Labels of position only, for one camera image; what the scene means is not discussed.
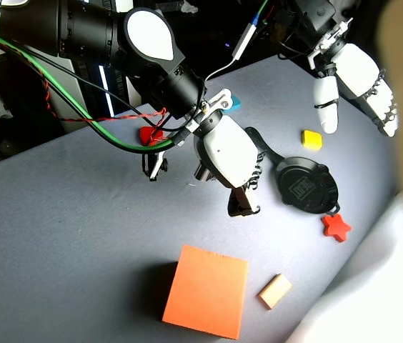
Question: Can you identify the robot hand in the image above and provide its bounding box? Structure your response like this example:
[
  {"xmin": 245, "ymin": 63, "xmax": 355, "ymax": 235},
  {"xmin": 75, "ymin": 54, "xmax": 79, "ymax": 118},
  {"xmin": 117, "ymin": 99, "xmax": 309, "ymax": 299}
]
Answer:
[
  {"xmin": 192, "ymin": 113, "xmax": 262, "ymax": 218},
  {"xmin": 312, "ymin": 42, "xmax": 399, "ymax": 139}
]

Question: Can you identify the black cast iron skillet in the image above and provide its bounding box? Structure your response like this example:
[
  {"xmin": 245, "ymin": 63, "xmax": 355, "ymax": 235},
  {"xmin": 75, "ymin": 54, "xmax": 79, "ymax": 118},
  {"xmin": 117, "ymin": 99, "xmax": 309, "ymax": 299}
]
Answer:
[{"xmin": 246, "ymin": 126, "xmax": 341, "ymax": 215}]

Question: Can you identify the small red block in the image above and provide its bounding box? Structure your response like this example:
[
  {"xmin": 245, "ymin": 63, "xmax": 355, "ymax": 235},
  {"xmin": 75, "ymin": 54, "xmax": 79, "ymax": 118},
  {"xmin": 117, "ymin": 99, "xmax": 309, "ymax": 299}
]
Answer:
[{"xmin": 139, "ymin": 125, "xmax": 169, "ymax": 146}]

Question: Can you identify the yellow block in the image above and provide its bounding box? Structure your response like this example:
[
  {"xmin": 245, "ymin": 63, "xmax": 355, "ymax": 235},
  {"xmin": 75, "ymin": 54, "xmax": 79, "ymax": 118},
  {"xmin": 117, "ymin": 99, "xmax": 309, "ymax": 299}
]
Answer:
[{"xmin": 301, "ymin": 129, "xmax": 324, "ymax": 151}]

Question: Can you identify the white robot body column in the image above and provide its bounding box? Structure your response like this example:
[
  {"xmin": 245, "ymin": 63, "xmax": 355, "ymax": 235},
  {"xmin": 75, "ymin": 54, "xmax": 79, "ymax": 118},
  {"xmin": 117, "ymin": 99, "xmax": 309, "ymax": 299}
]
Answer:
[{"xmin": 56, "ymin": 56, "xmax": 141, "ymax": 133}]

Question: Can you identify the red star block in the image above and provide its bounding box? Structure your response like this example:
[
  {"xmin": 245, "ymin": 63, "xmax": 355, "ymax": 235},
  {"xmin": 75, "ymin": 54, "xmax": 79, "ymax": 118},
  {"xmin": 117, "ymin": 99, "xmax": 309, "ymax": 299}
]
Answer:
[{"xmin": 321, "ymin": 213, "xmax": 352, "ymax": 244}]

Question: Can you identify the large orange block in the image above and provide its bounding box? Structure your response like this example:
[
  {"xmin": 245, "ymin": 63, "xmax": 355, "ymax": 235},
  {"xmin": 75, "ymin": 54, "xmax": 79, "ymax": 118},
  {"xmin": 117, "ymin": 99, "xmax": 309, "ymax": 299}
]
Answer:
[{"xmin": 161, "ymin": 244, "xmax": 250, "ymax": 340}]

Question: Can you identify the beige wooden block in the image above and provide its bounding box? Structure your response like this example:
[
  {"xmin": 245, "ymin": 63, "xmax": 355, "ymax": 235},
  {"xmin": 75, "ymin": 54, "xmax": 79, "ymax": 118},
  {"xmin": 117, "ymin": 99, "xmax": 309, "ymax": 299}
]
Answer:
[{"xmin": 257, "ymin": 273, "xmax": 293, "ymax": 310}]

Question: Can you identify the grey table cloth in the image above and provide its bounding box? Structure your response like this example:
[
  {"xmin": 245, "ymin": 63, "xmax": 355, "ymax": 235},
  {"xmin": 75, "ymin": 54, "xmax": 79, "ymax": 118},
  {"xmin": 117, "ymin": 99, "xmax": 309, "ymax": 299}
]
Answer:
[{"xmin": 0, "ymin": 55, "xmax": 401, "ymax": 343}]

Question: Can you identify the white sheet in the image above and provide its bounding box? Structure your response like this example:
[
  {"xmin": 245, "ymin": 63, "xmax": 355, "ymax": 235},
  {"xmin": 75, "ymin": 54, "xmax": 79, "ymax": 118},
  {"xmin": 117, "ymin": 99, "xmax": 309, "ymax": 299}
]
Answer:
[{"xmin": 287, "ymin": 192, "xmax": 403, "ymax": 343}]

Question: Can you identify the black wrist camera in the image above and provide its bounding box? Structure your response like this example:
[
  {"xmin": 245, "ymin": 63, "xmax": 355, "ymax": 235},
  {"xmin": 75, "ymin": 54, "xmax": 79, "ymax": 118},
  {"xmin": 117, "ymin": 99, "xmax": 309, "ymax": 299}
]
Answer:
[{"xmin": 141, "ymin": 152, "xmax": 169, "ymax": 182}]

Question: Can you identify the white cable with adapter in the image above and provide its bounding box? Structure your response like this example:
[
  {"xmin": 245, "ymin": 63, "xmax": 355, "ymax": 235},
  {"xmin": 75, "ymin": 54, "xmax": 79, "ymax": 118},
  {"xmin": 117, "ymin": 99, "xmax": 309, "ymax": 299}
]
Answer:
[{"xmin": 204, "ymin": 0, "xmax": 270, "ymax": 82}]

